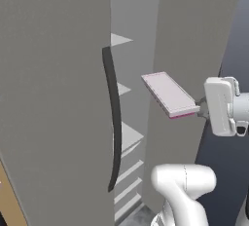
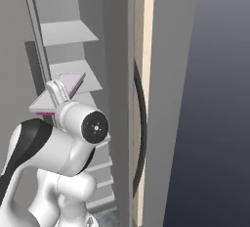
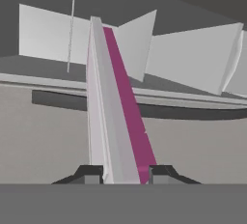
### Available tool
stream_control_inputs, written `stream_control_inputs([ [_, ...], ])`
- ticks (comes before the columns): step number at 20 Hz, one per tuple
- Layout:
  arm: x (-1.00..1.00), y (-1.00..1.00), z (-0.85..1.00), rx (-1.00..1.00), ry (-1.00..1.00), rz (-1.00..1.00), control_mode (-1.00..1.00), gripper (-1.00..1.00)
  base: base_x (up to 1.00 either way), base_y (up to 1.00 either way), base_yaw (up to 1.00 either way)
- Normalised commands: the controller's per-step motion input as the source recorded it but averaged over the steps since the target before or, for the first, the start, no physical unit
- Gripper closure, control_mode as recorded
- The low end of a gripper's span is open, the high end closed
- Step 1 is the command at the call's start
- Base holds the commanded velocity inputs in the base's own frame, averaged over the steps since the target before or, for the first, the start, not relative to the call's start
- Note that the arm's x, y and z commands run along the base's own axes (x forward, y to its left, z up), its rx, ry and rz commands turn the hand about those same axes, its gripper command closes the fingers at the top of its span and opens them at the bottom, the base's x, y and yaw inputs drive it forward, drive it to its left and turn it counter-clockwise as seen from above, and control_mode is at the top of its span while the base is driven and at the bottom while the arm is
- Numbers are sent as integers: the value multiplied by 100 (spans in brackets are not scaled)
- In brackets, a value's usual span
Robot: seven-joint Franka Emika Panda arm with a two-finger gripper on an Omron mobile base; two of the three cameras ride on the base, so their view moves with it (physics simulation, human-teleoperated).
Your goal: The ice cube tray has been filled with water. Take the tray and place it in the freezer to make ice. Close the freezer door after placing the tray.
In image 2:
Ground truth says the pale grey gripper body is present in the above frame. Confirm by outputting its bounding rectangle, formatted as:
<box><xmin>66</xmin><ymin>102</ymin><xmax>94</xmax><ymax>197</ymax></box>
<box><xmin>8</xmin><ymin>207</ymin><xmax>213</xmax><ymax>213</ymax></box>
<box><xmin>44</xmin><ymin>78</ymin><xmax>71</xmax><ymax>109</ymax></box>

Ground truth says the grey freezer shelf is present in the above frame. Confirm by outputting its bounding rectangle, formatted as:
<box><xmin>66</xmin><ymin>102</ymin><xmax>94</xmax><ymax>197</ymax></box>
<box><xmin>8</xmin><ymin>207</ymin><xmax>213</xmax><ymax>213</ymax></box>
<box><xmin>39</xmin><ymin>20</ymin><xmax>100</xmax><ymax>47</ymax></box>
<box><xmin>48</xmin><ymin>59</ymin><xmax>104</xmax><ymax>95</ymax></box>

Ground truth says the grey fridge door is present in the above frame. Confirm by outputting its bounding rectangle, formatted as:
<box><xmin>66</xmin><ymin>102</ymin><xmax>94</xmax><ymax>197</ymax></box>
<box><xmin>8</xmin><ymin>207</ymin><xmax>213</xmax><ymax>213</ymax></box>
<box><xmin>100</xmin><ymin>0</ymin><xmax>136</xmax><ymax>227</ymax></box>

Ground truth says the beige cabinet side panel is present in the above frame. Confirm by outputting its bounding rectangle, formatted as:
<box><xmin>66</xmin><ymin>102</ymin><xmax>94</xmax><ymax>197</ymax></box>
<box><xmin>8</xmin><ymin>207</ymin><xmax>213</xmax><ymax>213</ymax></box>
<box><xmin>132</xmin><ymin>0</ymin><xmax>156</xmax><ymax>227</ymax></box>

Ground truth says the grey tall housing panel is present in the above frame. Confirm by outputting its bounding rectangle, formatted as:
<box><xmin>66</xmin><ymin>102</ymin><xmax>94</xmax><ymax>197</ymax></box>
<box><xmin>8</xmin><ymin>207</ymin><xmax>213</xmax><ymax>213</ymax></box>
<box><xmin>142</xmin><ymin>0</ymin><xmax>202</xmax><ymax>227</ymax></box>

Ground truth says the black curved door handle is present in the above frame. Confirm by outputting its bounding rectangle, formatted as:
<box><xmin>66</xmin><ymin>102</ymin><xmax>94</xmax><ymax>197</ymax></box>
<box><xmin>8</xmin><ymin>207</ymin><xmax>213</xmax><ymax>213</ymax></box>
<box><xmin>132</xmin><ymin>59</ymin><xmax>148</xmax><ymax>200</ymax></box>

